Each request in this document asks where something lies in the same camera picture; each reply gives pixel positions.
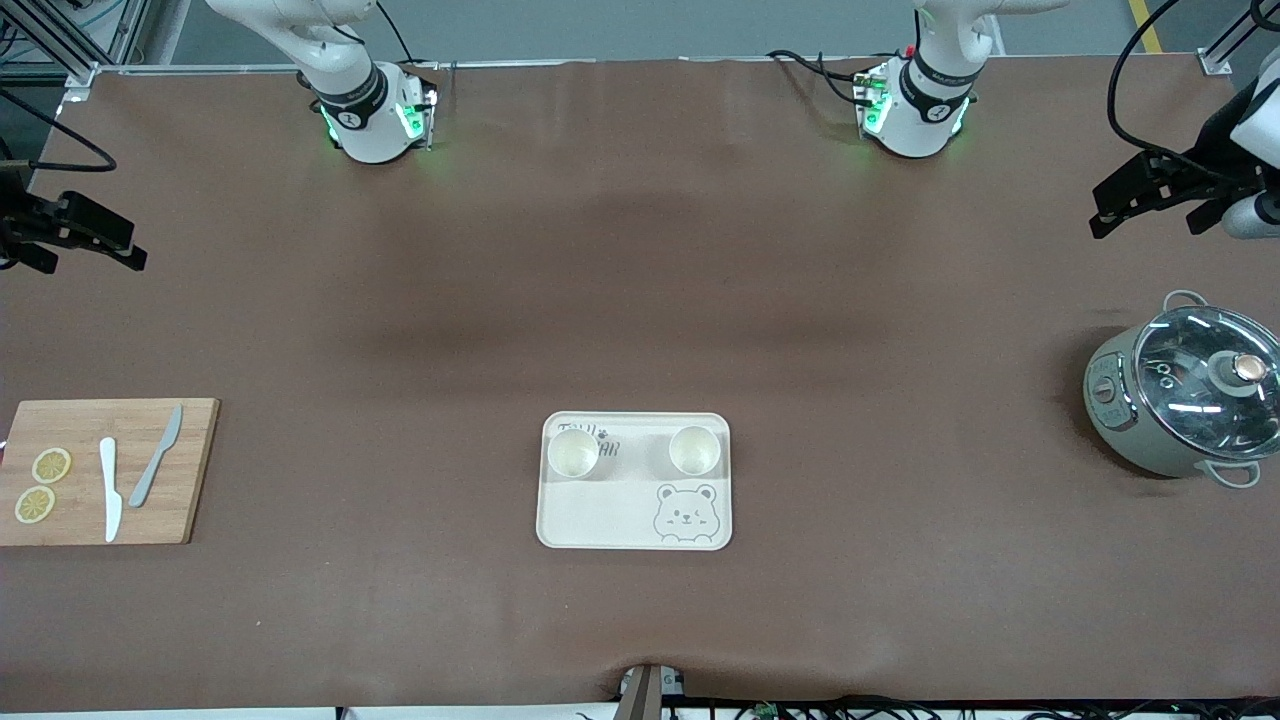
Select white plastic cup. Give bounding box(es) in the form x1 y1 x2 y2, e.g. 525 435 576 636
546 428 602 482
668 425 723 478

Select cream bear print tray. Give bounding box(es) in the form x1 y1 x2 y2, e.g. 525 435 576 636
536 411 733 551

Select glass pot lid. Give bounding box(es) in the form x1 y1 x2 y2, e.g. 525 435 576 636
1133 305 1280 461

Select bamboo cutting board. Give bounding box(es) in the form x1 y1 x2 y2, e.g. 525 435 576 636
0 398 220 547

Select grey-green electric cooking pot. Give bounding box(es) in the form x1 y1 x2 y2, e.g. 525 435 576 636
1083 290 1280 489

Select grey plastic knife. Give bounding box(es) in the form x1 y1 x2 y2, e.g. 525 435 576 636
128 404 184 509

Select white plastic knife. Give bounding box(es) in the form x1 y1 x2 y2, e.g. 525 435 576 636
99 437 123 543

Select brown table cover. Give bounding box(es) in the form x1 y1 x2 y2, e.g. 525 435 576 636
0 55 1280 713

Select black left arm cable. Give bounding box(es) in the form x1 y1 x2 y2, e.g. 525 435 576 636
1106 0 1251 183

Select aluminium frame profile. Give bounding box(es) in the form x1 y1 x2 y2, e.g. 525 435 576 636
0 0 151 91
1200 0 1280 76

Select black base power cables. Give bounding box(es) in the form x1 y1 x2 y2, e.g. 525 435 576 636
767 48 871 106

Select black base cable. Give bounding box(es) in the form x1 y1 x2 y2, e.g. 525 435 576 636
375 0 416 63

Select metal bracket at table edge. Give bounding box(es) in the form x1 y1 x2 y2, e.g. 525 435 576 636
617 663 686 720

